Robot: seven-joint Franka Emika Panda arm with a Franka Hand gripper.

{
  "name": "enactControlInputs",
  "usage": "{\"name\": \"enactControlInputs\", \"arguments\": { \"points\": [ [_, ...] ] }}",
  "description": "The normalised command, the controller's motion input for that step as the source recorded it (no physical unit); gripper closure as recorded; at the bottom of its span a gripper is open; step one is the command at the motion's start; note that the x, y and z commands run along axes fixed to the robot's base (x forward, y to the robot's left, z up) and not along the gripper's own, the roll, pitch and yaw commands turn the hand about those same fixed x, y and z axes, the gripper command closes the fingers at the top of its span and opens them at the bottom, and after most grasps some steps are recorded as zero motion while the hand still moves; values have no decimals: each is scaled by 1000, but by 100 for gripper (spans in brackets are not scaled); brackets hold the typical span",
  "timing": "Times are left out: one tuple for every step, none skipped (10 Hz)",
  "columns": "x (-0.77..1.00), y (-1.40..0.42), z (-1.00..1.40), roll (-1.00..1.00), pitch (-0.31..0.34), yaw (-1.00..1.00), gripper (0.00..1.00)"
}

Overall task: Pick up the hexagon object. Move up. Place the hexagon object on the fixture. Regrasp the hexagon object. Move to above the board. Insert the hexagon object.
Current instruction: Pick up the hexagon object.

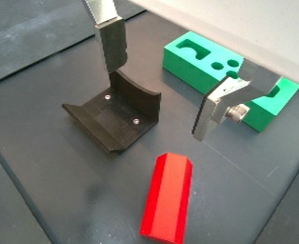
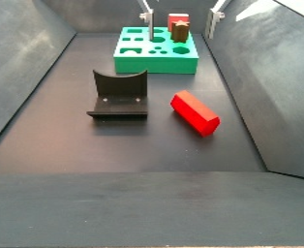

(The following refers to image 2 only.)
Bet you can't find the salmon rounded rectangle block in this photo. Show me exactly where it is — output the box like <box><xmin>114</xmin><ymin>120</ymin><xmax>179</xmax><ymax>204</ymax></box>
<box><xmin>167</xmin><ymin>14</ymin><xmax>190</xmax><ymax>31</ymax></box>

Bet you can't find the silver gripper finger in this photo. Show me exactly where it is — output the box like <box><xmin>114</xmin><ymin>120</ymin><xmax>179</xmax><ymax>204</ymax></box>
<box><xmin>137</xmin><ymin>0</ymin><xmax>153</xmax><ymax>41</ymax></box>
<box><xmin>205</xmin><ymin>0</ymin><xmax>230</xmax><ymax>39</ymax></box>

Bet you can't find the green shape sorter board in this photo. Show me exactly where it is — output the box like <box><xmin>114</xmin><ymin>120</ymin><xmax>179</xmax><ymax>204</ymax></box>
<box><xmin>113</xmin><ymin>27</ymin><xmax>198</xmax><ymax>74</ymax></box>

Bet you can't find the red hexagon prism block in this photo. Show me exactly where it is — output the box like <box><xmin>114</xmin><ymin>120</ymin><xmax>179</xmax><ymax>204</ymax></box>
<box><xmin>170</xmin><ymin>90</ymin><xmax>221</xmax><ymax>137</ymax></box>

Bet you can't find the black curved holder stand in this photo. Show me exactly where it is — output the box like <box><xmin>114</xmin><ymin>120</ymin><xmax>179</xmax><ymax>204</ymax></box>
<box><xmin>86</xmin><ymin>71</ymin><xmax>149</xmax><ymax>118</ymax></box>

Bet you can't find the brown star block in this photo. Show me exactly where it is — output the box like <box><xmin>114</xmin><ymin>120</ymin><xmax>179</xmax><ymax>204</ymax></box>
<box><xmin>170</xmin><ymin>20</ymin><xmax>190</xmax><ymax>43</ymax></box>

